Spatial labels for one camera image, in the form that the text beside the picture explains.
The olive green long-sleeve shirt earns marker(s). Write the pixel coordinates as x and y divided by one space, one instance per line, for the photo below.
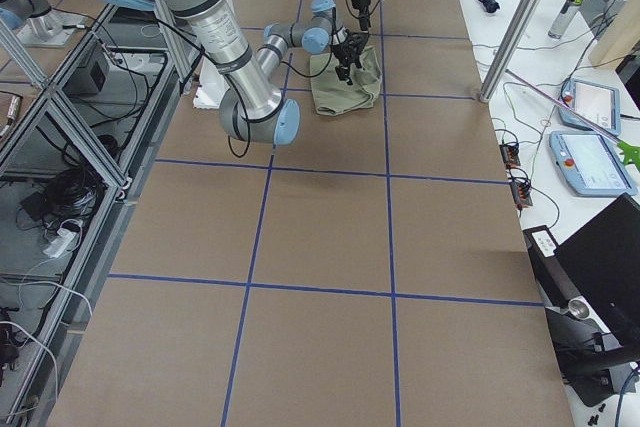
333 97

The clear water bottle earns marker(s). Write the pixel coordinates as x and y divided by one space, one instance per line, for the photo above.
564 17

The far blue teach pendant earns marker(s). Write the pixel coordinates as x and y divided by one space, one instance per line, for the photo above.
598 103

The blue teach pendant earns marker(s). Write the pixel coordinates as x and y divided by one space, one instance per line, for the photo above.
598 103
589 165

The black power adapter box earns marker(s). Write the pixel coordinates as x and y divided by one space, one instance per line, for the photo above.
90 75

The near blue teach pendant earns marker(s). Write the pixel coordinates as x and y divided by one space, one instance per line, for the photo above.
589 165

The black laptop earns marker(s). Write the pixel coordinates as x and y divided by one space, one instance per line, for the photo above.
599 262

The white power strip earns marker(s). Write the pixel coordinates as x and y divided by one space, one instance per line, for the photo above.
63 242

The aluminium frame post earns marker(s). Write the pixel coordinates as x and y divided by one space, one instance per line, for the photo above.
507 48

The reacher grabber stick green handle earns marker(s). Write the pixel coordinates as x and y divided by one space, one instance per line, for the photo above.
629 152

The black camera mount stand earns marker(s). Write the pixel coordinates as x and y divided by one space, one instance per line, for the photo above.
595 364

